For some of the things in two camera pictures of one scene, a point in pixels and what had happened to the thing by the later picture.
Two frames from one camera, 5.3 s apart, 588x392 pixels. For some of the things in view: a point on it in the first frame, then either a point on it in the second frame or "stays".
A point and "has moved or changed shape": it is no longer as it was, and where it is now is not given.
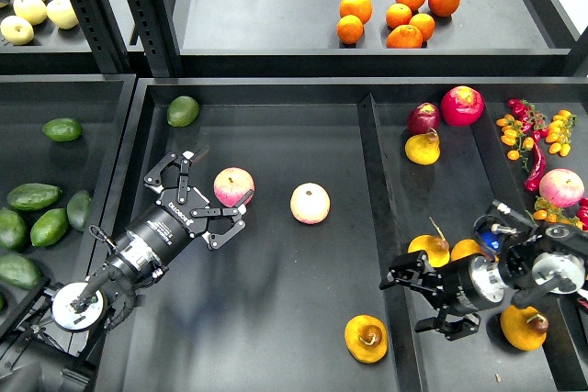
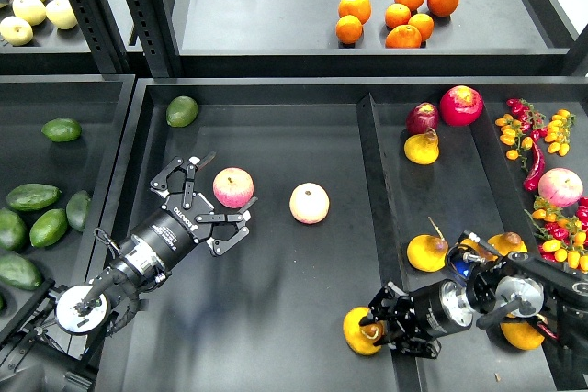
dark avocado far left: x=13 y=230 stays
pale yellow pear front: x=16 y=30 stays
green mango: x=19 y=272 stays
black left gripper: x=177 y=217 -> x=175 y=230
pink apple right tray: x=561 y=187 stays
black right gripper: x=464 y=285 -> x=428 y=312
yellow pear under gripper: x=424 y=149 stays
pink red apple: x=231 y=184 stays
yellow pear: x=366 y=338 has moved or changed shape
